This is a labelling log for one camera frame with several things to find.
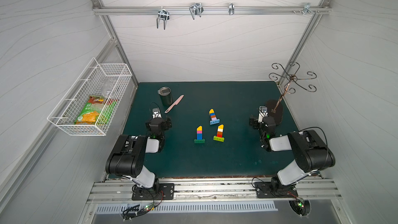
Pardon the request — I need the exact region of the lime green long lego brick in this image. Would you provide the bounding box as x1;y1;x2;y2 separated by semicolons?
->
213;136;224;142

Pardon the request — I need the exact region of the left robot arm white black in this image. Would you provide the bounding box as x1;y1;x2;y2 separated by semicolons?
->
105;117;175;201

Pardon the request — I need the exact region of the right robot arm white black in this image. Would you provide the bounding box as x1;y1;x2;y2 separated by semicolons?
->
249;116;336;199

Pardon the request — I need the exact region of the black metal jewelry stand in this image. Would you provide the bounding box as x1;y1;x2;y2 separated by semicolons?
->
265;62;317;125

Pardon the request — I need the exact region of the pink plastic knife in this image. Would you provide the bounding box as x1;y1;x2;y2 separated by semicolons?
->
165;95;184;114

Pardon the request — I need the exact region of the dark green metal tumbler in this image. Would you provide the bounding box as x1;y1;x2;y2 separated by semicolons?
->
158;87;174;107

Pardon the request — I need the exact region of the green snack bag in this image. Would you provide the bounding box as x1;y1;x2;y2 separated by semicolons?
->
74;95;118;125

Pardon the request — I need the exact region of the metal hook clip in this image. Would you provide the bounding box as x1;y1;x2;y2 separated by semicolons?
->
189;3;204;20
229;3;235;16
292;3;320;16
157;9;170;30

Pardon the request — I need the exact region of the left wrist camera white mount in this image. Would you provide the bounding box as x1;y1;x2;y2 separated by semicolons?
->
152;107;162;119

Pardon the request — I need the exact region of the light blue lego base plate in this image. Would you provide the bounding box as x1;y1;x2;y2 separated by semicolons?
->
210;119;220;125

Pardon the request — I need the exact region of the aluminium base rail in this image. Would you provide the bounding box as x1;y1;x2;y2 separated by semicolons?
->
87;177;342;203

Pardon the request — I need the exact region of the white wire basket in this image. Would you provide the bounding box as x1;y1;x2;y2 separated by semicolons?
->
47;58;132;136

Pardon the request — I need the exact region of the aluminium crossbar rail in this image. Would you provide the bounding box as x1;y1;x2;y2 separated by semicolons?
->
93;5;332;16

